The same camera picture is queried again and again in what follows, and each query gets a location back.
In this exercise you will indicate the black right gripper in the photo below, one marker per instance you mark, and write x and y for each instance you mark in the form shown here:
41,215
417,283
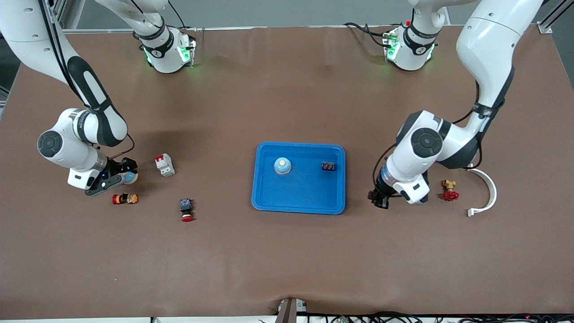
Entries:
118,167

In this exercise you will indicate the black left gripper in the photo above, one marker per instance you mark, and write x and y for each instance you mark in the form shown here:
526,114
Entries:
381,188

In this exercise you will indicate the blue bell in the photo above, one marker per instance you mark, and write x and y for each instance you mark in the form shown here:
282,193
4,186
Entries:
131,178
282,166

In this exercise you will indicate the black electrolytic capacitor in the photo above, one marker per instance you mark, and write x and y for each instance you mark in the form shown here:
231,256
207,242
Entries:
328,166

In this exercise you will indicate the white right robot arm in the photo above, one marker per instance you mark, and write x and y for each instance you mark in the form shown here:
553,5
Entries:
27,36

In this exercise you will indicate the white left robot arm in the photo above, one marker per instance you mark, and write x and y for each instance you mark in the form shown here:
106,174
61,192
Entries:
489,45

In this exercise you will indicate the blue plastic tray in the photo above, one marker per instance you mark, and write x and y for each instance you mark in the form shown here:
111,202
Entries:
305,193

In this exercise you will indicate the white red circuit breaker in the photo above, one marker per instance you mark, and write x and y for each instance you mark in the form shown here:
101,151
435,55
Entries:
164,165

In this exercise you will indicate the red emergency stop button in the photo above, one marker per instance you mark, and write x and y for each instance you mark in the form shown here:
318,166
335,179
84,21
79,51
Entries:
186,208

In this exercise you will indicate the brown table cover mat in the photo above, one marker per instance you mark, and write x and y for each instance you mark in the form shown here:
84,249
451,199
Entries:
287,260

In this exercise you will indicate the metal table clamp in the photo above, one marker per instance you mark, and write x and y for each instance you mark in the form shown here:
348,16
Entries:
287,312

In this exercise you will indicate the white curved plastic bracket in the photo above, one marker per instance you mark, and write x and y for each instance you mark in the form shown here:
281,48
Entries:
493,190

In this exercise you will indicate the aluminium frame profile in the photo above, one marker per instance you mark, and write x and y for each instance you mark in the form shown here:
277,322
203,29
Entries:
66,13
545,29

